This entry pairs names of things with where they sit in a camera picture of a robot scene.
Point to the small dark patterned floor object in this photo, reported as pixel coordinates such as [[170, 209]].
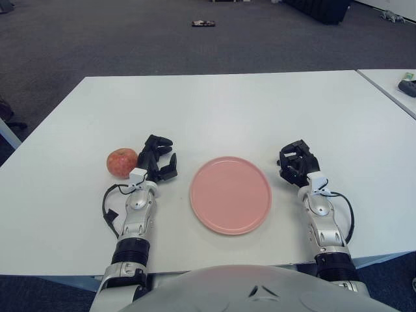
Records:
[[204, 23]]

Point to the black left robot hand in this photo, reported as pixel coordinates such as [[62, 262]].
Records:
[[152, 159]]

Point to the grey robot torso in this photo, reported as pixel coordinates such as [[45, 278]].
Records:
[[227, 289]]

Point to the black ribbed box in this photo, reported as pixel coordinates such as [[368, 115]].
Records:
[[321, 11]]

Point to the red yellow apple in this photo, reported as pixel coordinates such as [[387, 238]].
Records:
[[120, 162]]

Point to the pink round plate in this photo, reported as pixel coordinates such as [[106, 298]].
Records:
[[230, 195]]

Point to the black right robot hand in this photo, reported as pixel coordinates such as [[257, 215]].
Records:
[[299, 162]]

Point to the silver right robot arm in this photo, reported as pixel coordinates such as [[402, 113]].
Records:
[[321, 211]]

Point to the green packet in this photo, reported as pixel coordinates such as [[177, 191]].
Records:
[[409, 76]]

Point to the grey toy on floor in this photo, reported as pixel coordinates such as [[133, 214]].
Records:
[[391, 15]]

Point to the white table leg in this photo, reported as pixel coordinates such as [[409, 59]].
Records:
[[9, 133]]

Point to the black handheld controller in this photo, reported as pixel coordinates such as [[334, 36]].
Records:
[[408, 87]]

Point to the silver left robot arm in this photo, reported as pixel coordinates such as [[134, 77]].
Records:
[[136, 208]]

